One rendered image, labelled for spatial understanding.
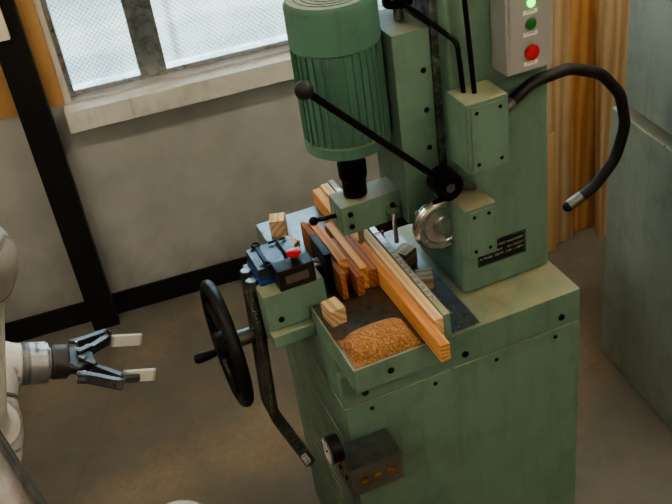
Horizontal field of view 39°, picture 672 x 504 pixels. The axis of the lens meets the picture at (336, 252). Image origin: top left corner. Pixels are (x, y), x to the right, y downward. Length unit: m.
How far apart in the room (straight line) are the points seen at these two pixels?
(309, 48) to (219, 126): 1.62
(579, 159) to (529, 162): 1.57
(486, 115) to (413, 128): 0.16
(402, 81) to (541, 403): 0.86
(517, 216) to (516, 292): 0.17
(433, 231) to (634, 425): 1.22
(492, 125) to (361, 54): 0.28
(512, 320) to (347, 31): 0.73
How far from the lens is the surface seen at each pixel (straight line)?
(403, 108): 1.86
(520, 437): 2.32
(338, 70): 1.76
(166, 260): 3.57
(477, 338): 2.04
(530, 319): 2.10
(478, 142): 1.82
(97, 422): 3.23
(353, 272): 1.96
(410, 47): 1.82
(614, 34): 3.38
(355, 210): 1.96
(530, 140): 2.00
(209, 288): 1.99
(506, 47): 1.81
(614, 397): 3.03
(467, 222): 1.89
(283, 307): 1.94
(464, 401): 2.14
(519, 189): 2.04
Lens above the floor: 2.09
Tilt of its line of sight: 34 degrees down
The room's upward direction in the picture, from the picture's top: 9 degrees counter-clockwise
